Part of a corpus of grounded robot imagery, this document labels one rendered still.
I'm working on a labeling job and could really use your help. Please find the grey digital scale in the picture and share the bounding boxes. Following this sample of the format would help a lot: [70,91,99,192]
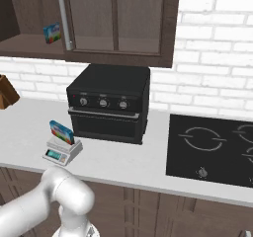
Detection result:
[42,135,84,167]

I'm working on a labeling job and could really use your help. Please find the silver cabinet door handle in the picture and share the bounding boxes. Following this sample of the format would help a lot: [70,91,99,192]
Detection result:
[56,0,74,51]

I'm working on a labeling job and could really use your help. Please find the black hob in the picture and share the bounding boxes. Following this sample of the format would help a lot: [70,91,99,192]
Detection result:
[165,113,253,189]

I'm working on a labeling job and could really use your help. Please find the brown wooden knife block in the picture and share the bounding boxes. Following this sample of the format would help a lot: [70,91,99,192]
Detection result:
[0,74,21,111]

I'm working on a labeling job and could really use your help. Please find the grey hob knob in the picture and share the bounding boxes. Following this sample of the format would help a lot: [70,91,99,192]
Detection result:
[197,167,209,179]

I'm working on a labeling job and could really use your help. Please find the black toaster oven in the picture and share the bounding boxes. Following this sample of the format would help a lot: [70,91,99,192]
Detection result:
[65,63,151,146]

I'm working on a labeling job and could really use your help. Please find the blue boxed food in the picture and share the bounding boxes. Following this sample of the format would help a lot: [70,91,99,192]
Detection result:
[48,119,75,146]
[42,22,62,44]

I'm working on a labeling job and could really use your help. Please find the brown base cabinets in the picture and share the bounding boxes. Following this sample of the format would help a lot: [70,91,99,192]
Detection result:
[0,166,253,237]

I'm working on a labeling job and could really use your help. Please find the brown glass cabinet door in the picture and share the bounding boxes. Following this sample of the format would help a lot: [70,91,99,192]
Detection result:
[63,0,182,69]

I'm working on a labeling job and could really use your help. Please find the brown wall cabinet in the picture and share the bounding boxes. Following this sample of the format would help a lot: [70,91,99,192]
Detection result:
[0,0,70,60]

